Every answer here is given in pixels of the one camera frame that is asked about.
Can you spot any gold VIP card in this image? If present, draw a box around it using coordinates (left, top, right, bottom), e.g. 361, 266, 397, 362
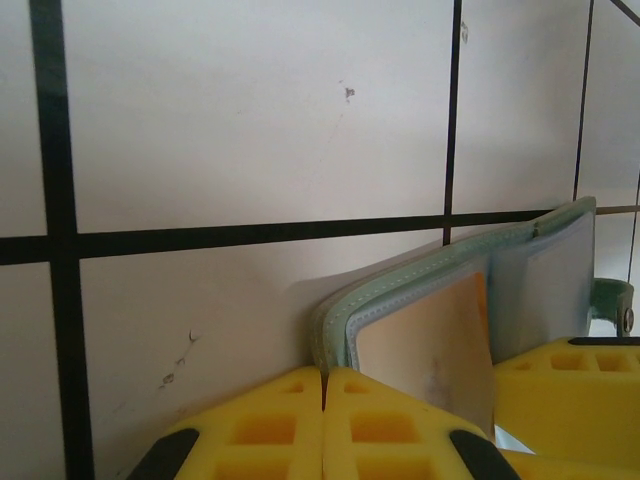
355, 272, 497, 444

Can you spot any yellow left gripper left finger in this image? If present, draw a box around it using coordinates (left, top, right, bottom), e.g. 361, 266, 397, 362
124, 365, 324, 480

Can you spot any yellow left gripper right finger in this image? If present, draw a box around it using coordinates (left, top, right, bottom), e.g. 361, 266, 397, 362
322, 365, 521, 480

